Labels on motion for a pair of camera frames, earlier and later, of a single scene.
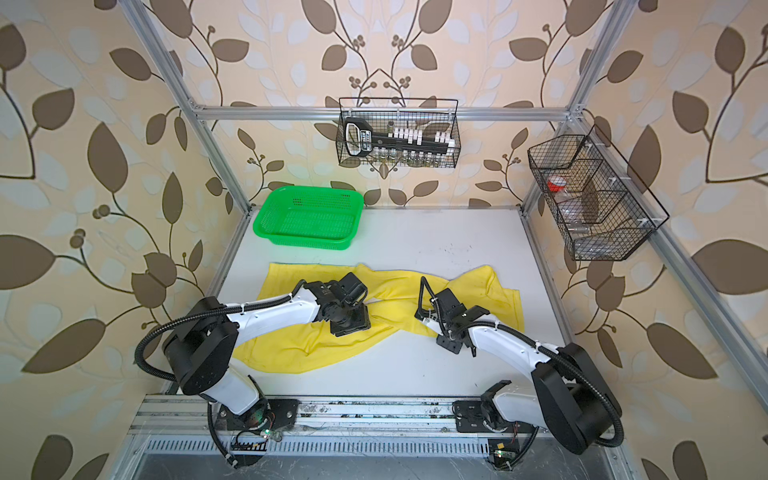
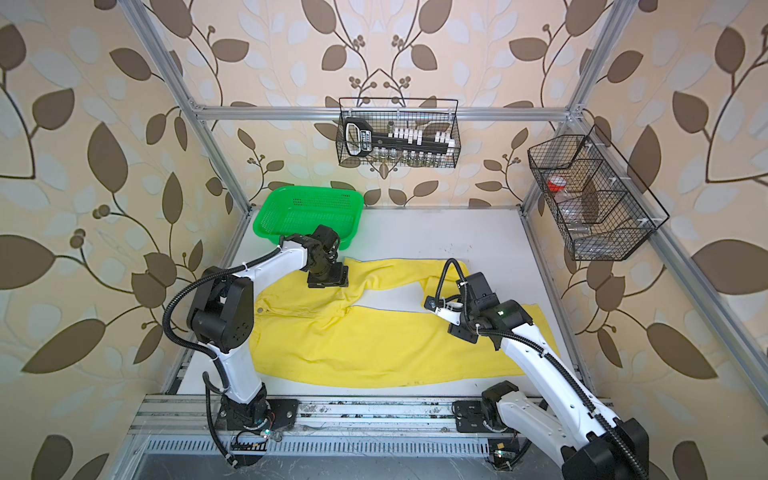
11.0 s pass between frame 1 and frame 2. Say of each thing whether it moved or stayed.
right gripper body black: moved
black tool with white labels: stayed
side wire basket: stayed
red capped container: stayed
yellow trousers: moved
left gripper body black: moved
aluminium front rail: stayed
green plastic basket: stayed
